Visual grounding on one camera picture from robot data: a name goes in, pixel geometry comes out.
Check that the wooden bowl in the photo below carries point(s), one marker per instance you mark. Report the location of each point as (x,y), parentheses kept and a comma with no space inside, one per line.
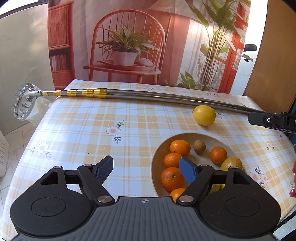
(198,159)

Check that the printed room backdrop cloth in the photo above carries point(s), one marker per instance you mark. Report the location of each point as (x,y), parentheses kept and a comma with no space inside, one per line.
(190,44)

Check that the telescopic metal pole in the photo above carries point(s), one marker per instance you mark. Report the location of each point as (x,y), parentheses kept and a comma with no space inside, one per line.
(107,93)

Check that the white plastic basket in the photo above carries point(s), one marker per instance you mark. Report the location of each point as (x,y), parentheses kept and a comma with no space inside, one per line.
(4,154)

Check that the plaid floral tablecloth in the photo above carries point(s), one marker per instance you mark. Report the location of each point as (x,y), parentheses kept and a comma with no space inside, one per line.
(77,131)

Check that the white plastic object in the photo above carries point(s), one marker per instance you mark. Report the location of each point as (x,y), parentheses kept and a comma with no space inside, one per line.
(34,108)

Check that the orange mandarin bowl front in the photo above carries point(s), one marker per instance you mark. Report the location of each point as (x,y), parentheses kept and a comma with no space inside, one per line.
(176,193)

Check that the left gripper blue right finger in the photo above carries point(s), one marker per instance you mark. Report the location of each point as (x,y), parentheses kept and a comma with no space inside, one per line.
(200,179)

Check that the small orange mandarin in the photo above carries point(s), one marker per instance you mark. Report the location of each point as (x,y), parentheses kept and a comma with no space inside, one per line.
(218,155)

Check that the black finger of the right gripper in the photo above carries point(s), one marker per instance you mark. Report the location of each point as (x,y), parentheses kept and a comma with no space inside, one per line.
(267,120)

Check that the large yellow lemon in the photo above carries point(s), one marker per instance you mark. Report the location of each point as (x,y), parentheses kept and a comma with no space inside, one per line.
(216,187)

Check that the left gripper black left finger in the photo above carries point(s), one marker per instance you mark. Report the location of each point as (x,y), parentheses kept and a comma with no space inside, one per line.
(90,179)

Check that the person's hand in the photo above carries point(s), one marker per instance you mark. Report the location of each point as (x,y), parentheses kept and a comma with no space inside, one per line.
(292,191)

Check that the green lime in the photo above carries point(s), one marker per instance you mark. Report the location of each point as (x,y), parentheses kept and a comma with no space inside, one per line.
(231,161)

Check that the wooden board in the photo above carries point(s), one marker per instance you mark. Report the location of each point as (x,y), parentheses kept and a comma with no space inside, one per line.
(272,81)

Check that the brown kiwi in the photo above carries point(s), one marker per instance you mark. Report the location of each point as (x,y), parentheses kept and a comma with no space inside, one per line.
(199,147)

